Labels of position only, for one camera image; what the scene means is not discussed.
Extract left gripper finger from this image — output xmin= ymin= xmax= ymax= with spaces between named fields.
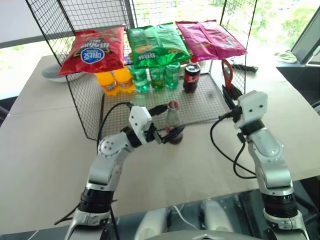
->
xmin=159 ymin=124 xmax=186 ymax=141
xmin=161 ymin=133 xmax=184 ymax=145

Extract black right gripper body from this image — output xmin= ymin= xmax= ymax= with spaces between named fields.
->
xmin=228 ymin=99 xmax=242 ymax=123

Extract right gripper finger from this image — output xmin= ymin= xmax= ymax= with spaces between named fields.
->
xmin=221 ymin=84 xmax=235 ymax=110
xmin=230 ymin=84 xmax=244 ymax=102

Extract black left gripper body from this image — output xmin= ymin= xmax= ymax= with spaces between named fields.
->
xmin=143 ymin=123 xmax=164 ymax=145

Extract glass cola bottle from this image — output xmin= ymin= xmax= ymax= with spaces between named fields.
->
xmin=164 ymin=100 xmax=185 ymax=146

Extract plastic cola bottle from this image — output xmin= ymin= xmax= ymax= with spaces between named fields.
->
xmin=182 ymin=56 xmax=202 ymax=94

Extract green soda bottle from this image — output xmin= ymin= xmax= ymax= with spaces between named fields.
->
xmin=129 ymin=66 xmax=151 ymax=94
xmin=149 ymin=65 xmax=168 ymax=92
xmin=164 ymin=61 xmax=182 ymax=90

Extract orange soda bottle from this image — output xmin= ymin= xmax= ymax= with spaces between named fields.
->
xmin=95 ymin=70 xmax=119 ymax=97
xmin=112 ymin=67 xmax=136 ymax=95

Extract black flat tool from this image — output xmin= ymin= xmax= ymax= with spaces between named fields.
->
xmin=231 ymin=63 xmax=260 ymax=74

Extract magenta chip bag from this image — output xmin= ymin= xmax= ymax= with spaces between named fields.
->
xmin=175 ymin=20 xmax=221 ymax=62
xmin=199 ymin=20 xmax=249 ymax=60

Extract white green crumpled cloth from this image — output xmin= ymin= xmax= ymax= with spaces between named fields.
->
xmin=274 ymin=49 xmax=298 ymax=64

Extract green chip bag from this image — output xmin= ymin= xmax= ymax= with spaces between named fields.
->
xmin=156 ymin=22 xmax=193 ymax=63
xmin=127 ymin=24 xmax=176 ymax=70

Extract grey rounded robot leg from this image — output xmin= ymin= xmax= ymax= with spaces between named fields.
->
xmin=134 ymin=207 xmax=173 ymax=240
xmin=199 ymin=199 xmax=235 ymax=234

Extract dark monitor panel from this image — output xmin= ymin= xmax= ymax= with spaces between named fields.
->
xmin=290 ymin=7 xmax=320 ymax=68

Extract red chip bag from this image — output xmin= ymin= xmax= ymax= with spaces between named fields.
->
xmin=57 ymin=26 xmax=126 ymax=76

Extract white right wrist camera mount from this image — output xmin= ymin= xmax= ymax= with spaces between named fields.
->
xmin=234 ymin=90 xmax=269 ymax=130

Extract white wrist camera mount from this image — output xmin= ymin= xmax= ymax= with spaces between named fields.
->
xmin=234 ymin=90 xmax=269 ymax=130
xmin=128 ymin=105 xmax=154 ymax=146

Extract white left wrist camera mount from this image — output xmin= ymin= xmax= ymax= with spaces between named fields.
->
xmin=128 ymin=105 xmax=154 ymax=146

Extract black wire mesh rack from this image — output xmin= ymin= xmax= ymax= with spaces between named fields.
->
xmin=24 ymin=0 xmax=259 ymax=141

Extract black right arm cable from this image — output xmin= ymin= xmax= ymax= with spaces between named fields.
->
xmin=209 ymin=109 xmax=258 ymax=180

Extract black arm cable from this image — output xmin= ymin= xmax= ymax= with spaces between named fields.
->
xmin=95 ymin=101 xmax=166 ymax=152
xmin=209 ymin=109 xmax=258 ymax=180

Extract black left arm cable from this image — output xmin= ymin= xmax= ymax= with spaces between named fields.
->
xmin=95 ymin=101 xmax=166 ymax=152

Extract thin white cable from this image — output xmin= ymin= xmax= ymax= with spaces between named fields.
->
xmin=172 ymin=204 xmax=199 ymax=226

